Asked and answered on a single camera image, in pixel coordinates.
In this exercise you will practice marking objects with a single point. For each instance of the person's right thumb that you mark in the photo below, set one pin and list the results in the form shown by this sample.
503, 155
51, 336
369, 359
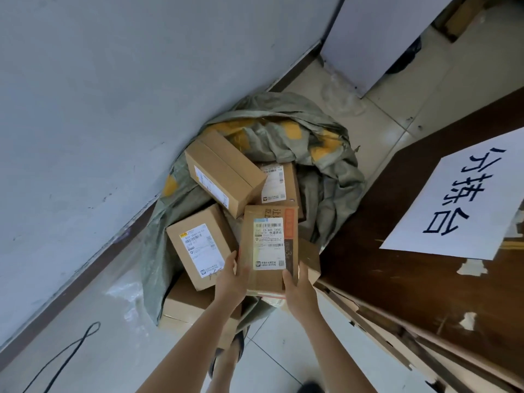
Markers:
288, 282

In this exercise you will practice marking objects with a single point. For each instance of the flat unlabelled cardboard box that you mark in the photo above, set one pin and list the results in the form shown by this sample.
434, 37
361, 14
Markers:
184, 304

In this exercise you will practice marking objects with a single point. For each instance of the square cardboard box large label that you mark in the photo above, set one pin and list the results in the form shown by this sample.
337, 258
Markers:
200, 247

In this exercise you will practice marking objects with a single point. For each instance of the white paper sign black characters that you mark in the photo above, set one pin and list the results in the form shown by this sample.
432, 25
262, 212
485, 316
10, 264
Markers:
458, 204

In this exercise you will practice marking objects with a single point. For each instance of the black plastic bag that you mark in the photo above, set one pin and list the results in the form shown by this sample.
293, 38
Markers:
405, 57

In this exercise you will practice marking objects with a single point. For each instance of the person's left forearm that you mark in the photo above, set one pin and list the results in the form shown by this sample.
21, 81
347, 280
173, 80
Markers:
192, 351

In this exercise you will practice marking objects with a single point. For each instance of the black sandal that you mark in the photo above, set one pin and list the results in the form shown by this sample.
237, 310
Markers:
237, 345
310, 387

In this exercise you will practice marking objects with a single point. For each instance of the cardboard box with orange stripe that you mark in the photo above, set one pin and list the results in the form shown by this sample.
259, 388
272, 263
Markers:
268, 245

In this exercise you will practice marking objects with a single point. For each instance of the small brown cardboard box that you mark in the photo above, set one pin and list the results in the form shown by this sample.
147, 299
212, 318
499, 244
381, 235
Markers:
310, 257

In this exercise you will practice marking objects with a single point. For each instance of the person's left hand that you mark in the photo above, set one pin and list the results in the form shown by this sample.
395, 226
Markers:
229, 288

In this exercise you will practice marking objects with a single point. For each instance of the white board panel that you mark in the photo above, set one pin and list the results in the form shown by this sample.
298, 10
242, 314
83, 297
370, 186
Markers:
372, 36

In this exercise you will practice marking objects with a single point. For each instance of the clear plastic wrap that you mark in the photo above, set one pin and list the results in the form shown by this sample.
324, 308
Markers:
125, 294
342, 96

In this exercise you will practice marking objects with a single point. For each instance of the cardboard box with white label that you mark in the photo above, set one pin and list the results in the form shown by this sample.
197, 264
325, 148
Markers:
278, 184

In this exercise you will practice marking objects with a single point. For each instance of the person's left thumb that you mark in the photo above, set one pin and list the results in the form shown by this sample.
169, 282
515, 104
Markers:
234, 263

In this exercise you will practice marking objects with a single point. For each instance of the green woven sack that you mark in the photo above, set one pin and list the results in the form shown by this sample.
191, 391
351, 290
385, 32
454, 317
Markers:
327, 175

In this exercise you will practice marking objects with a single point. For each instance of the white paper scrap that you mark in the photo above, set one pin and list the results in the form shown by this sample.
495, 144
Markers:
471, 268
468, 321

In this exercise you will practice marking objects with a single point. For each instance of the brown wooden furniture piece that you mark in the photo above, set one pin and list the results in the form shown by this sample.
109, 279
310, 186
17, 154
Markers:
460, 14

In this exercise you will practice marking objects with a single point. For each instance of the person's right hand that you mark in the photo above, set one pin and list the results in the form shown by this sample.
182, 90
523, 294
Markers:
303, 300

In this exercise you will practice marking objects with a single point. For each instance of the person's right forearm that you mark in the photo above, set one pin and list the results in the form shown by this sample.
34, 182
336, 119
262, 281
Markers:
331, 356

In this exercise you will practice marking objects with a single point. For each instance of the long plain cardboard box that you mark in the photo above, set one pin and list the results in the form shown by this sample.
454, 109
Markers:
223, 171

